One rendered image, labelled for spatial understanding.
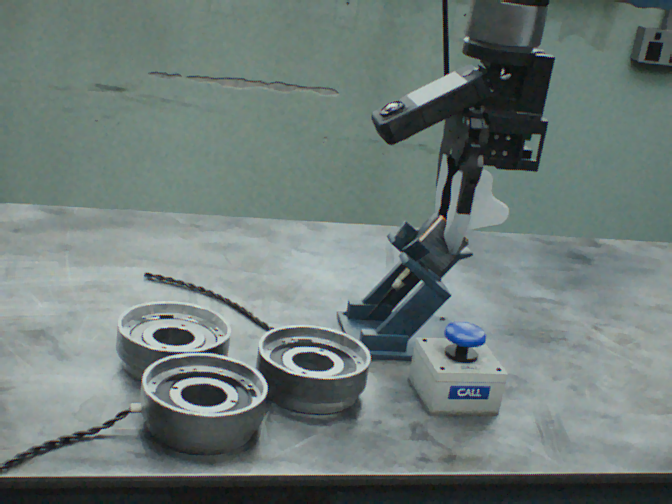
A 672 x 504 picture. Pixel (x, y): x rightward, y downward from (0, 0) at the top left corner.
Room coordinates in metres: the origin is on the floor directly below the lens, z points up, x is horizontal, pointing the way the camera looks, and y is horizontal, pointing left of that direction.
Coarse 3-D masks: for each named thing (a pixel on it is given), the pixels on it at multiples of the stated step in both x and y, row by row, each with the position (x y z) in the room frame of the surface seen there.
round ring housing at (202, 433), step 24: (168, 360) 0.76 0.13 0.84; (192, 360) 0.78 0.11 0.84; (216, 360) 0.78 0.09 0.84; (144, 384) 0.71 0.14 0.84; (192, 384) 0.75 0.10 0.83; (216, 384) 0.75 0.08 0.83; (264, 384) 0.75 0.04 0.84; (144, 408) 0.70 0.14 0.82; (168, 408) 0.69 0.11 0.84; (192, 408) 0.71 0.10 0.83; (216, 408) 0.71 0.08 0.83; (264, 408) 0.73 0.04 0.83; (168, 432) 0.68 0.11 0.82; (192, 432) 0.68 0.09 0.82; (216, 432) 0.68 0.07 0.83; (240, 432) 0.70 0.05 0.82
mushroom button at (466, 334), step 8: (448, 328) 0.85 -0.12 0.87; (456, 328) 0.85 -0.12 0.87; (464, 328) 0.85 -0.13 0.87; (472, 328) 0.85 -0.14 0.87; (480, 328) 0.86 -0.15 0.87; (448, 336) 0.84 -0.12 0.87; (456, 336) 0.84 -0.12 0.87; (464, 336) 0.83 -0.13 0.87; (472, 336) 0.84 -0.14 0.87; (480, 336) 0.84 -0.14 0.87; (456, 344) 0.83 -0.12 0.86; (464, 344) 0.83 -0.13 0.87; (472, 344) 0.83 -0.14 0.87; (480, 344) 0.84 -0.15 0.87; (464, 352) 0.85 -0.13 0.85
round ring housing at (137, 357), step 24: (144, 312) 0.86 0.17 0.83; (168, 312) 0.88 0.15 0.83; (192, 312) 0.88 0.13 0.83; (216, 312) 0.87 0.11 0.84; (120, 336) 0.80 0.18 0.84; (144, 336) 0.82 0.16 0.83; (168, 336) 0.85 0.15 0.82; (192, 336) 0.84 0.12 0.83; (216, 336) 0.85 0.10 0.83; (144, 360) 0.78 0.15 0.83
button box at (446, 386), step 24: (432, 360) 0.83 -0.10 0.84; (456, 360) 0.84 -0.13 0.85; (480, 360) 0.85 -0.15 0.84; (432, 384) 0.81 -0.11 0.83; (456, 384) 0.81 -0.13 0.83; (480, 384) 0.82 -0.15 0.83; (504, 384) 0.83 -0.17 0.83; (432, 408) 0.81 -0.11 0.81; (456, 408) 0.82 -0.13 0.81; (480, 408) 0.82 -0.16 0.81
